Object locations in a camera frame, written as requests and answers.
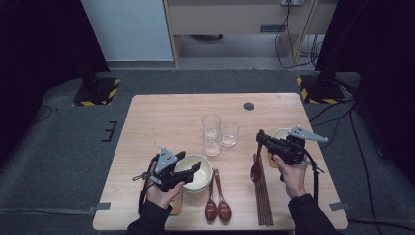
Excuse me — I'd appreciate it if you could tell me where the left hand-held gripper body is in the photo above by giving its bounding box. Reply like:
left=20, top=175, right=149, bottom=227
left=148, top=146, right=194, bottom=193

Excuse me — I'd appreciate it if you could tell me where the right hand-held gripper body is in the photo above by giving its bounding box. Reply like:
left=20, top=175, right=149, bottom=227
left=274, top=125, right=329, bottom=166

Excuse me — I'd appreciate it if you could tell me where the cream ceramic bowl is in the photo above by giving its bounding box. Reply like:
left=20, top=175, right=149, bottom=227
left=182, top=186, right=211, bottom=194
left=175, top=153, right=214, bottom=194
left=271, top=127, right=297, bottom=142

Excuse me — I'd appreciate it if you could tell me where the dark red wooden spoon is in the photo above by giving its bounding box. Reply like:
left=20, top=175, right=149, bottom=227
left=204, top=174, right=219, bottom=223
left=213, top=168, right=233, bottom=223
left=249, top=129, right=266, bottom=184

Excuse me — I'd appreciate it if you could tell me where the bundle of brown chopsticks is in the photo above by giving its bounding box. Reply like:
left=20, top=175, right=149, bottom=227
left=252, top=153, right=274, bottom=227

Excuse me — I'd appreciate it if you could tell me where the person's left hand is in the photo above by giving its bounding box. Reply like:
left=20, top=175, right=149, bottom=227
left=145, top=181, right=186, bottom=211

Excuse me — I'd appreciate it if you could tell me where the person's right hand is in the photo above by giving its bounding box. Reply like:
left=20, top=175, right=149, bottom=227
left=272, top=154, right=309, bottom=201

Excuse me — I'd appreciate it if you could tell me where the clear drinking glass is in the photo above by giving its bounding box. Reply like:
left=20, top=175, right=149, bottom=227
left=203, top=129, right=223, bottom=157
left=219, top=119, right=240, bottom=149
left=201, top=114, right=222, bottom=140

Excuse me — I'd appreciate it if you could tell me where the black stand with striped base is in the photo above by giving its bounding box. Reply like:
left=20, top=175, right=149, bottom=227
left=296, top=63, right=347, bottom=106
left=72, top=65, right=122, bottom=107

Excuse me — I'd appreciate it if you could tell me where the grey rectangular desk plate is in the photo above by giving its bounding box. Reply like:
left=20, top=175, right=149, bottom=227
left=259, top=23, right=287, bottom=33

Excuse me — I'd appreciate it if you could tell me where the light wooden desk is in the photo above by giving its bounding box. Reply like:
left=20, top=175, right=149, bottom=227
left=162, top=0, right=339, bottom=68

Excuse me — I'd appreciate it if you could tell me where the black curtain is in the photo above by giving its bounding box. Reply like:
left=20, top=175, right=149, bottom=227
left=0, top=0, right=111, bottom=165
left=314, top=0, right=415, bottom=179

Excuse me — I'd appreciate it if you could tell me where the white cabinet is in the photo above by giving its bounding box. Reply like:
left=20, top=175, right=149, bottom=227
left=80, top=0, right=174, bottom=62

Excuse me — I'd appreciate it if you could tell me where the left hand-held gripper cable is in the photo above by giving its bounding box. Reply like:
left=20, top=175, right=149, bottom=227
left=131, top=156, right=158, bottom=216

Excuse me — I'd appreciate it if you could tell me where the hand-held gripper cable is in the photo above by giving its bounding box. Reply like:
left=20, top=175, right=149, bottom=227
left=301, top=150, right=415, bottom=231
left=131, top=156, right=158, bottom=216

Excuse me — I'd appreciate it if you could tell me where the right hand-held gripper cable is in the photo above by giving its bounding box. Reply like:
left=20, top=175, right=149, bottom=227
left=301, top=150, right=415, bottom=231

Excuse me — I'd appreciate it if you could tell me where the black floor cable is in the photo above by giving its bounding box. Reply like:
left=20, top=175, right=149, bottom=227
left=308, top=97, right=357, bottom=124
left=28, top=105, right=54, bottom=125
left=348, top=109, right=376, bottom=229

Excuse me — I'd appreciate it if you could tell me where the black power cable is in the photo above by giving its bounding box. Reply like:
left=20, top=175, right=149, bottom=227
left=286, top=3, right=299, bottom=65
left=274, top=3, right=311, bottom=70

